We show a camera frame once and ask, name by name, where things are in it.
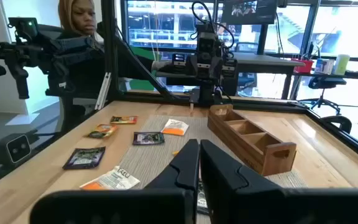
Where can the white orange Tazo tea packet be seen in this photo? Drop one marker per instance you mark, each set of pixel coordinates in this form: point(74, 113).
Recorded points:
point(110, 181)
point(175, 127)

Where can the black hanging display screen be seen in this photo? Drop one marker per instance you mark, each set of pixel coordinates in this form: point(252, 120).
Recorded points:
point(249, 11)

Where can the white blue wipes pack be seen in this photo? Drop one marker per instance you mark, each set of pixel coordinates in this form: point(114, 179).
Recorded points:
point(323, 66)

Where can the black table-level camera box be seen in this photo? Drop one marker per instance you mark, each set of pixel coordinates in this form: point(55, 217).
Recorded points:
point(11, 149)

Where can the pale green wipes canister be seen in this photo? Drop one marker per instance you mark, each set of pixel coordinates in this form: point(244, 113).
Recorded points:
point(341, 64)

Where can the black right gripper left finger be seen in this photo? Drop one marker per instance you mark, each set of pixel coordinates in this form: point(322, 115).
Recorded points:
point(166, 205)

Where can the white frame strip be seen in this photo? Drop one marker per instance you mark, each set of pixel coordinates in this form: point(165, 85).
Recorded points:
point(102, 90)

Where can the black office chair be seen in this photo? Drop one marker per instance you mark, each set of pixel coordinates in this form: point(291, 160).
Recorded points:
point(325, 83)

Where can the orange red fruit tea packet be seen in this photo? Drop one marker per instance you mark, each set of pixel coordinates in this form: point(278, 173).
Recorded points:
point(123, 119)

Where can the silver green snack packet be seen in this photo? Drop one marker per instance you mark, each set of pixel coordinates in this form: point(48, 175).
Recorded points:
point(84, 158)

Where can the red container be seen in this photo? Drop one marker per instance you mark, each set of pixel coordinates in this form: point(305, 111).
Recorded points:
point(304, 66)

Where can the purple foil tea packet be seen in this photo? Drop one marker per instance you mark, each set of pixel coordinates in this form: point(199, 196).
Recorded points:
point(202, 199)
point(148, 138)

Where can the orange black fruit tea packet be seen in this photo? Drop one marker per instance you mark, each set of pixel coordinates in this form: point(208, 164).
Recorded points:
point(102, 130)

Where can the person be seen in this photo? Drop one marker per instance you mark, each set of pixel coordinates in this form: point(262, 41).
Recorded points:
point(82, 18)

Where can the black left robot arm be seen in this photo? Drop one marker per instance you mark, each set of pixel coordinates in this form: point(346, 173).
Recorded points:
point(207, 93)

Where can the grey office desk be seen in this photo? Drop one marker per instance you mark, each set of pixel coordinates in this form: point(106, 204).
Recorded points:
point(259, 59)

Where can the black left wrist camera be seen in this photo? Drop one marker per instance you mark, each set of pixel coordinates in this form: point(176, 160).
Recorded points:
point(207, 43)

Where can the wooden tea organizer box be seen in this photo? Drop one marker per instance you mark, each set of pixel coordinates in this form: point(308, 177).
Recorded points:
point(259, 155)

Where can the grey woven placemat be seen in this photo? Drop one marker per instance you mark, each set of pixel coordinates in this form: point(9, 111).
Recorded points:
point(154, 161)

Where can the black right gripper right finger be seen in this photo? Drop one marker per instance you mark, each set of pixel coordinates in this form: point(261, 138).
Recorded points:
point(244, 202)

